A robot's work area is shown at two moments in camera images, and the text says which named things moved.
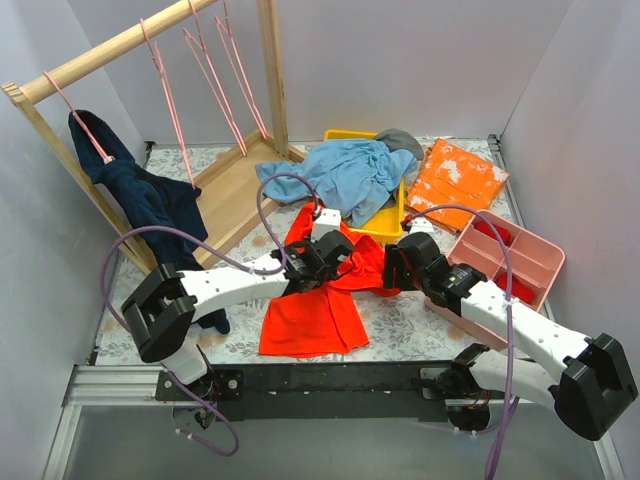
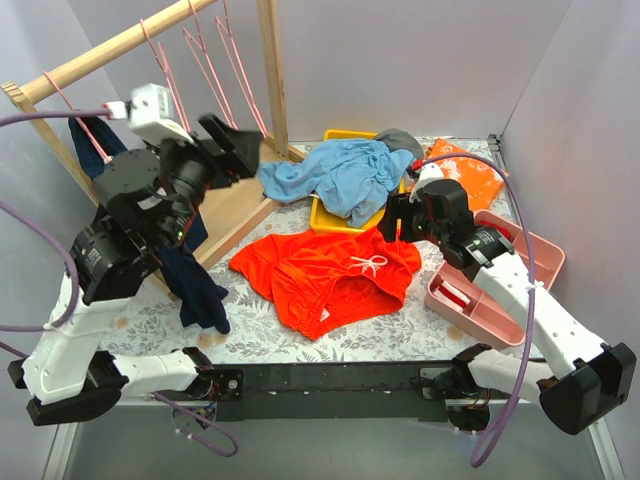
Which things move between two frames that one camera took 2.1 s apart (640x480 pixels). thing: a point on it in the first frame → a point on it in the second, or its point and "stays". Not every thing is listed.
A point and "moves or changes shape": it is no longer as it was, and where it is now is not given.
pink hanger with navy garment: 105,158 stays
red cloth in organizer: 505,235 stays
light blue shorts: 356,179 stays
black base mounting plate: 311,392 stays
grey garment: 397,139 stays
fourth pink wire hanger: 227,33 stays
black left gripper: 335,251 → 215,151
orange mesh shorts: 326,315 moves or changes shape
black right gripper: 395,265 → 400,220
